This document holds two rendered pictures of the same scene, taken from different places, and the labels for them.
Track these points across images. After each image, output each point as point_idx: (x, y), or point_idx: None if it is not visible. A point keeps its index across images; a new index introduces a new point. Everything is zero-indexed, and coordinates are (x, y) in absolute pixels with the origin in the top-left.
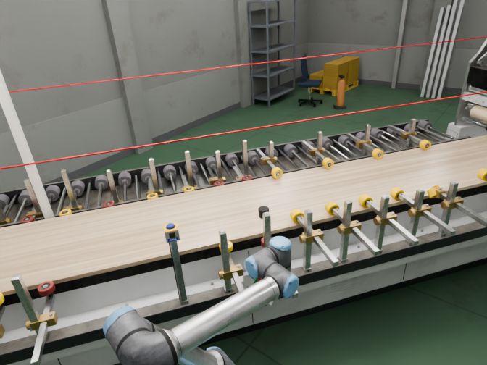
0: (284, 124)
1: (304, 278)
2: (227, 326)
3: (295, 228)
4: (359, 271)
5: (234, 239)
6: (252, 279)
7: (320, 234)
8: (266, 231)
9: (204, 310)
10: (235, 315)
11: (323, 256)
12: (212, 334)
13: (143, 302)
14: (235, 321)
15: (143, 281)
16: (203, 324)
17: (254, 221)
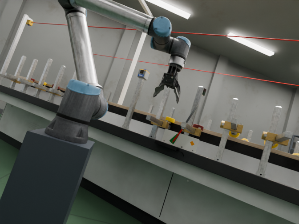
0: (237, 36)
1: (211, 163)
2: (107, 5)
3: (227, 138)
4: (279, 209)
5: (178, 121)
6: (170, 136)
7: (240, 125)
8: (195, 99)
9: (129, 139)
10: (115, 3)
11: None
12: (96, 0)
13: None
14: (113, 7)
15: (119, 121)
16: None
17: None
